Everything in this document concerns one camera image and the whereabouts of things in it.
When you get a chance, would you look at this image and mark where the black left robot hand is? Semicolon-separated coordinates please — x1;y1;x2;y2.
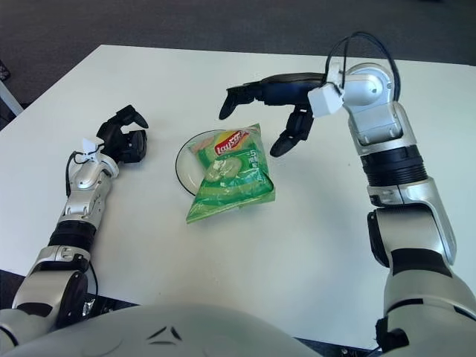
95;105;149;164

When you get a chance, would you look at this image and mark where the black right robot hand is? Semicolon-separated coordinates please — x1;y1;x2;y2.
218;72;331;157

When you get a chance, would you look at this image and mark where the green potato chips bag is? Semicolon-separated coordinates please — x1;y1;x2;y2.
185;123;277;224

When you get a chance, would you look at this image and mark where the white plate with black rim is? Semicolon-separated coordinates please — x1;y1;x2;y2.
175;129;224;196

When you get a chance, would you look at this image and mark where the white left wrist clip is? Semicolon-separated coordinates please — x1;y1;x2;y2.
79;137;103;163

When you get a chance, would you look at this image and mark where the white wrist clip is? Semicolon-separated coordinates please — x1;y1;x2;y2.
307;82;346;119
79;137;103;163

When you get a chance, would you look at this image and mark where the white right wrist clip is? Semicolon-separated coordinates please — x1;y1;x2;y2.
307;82;346;119

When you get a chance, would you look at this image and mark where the grey robot torso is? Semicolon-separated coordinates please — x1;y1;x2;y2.
0;303;335;357

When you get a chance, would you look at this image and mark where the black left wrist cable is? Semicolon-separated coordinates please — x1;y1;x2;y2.
65;149;101;196

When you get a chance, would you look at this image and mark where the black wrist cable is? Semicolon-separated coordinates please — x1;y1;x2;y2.
65;149;101;196
325;31;402;102

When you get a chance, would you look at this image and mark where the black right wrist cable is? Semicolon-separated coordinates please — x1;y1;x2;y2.
325;31;402;102

